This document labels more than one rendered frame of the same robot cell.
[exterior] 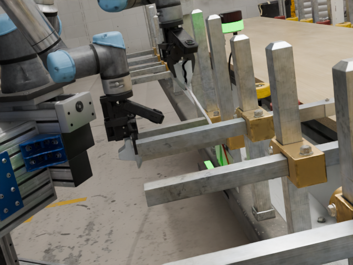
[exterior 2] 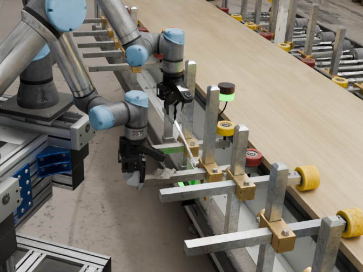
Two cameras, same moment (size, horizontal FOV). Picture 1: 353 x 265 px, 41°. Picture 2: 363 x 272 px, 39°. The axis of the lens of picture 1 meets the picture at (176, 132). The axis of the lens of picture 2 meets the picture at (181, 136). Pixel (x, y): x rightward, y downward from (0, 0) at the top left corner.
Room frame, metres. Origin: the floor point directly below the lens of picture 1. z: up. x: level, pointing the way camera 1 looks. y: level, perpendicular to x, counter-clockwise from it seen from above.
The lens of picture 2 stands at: (-0.29, 0.35, 1.79)
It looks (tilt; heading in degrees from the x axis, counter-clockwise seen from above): 27 degrees down; 346
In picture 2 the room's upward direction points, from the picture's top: 3 degrees clockwise
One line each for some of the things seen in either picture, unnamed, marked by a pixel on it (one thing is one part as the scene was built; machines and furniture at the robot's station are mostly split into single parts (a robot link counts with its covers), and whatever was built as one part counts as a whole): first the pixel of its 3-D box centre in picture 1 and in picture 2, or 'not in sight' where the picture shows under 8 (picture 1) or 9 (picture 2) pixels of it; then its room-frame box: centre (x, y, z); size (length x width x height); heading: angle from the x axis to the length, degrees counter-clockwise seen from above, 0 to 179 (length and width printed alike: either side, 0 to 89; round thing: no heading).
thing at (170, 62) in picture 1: (174, 63); (169, 103); (1.43, -0.03, 1.04); 0.05 x 0.02 x 0.09; 115
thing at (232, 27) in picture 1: (231, 26); (225, 94); (1.27, -0.20, 1.13); 0.06 x 0.06 x 0.02
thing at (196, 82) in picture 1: (194, 74); (169, 95); (1.78, -0.11, 0.93); 0.05 x 0.04 x 0.45; 5
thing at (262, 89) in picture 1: (259, 101); (224, 136); (1.49, -0.28, 0.85); 0.08 x 0.08 x 0.11
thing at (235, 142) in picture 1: (232, 132); (210, 170); (1.25, -0.15, 0.85); 0.13 x 0.06 x 0.05; 5
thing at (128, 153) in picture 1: (129, 154); (134, 182); (1.19, 0.13, 0.86); 0.06 x 0.03 x 0.09; 95
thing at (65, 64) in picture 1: (71, 63); (106, 114); (1.18, 0.22, 1.12); 0.11 x 0.11 x 0.08; 25
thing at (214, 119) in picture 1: (214, 118); (188, 144); (1.50, -0.13, 0.82); 0.13 x 0.06 x 0.05; 5
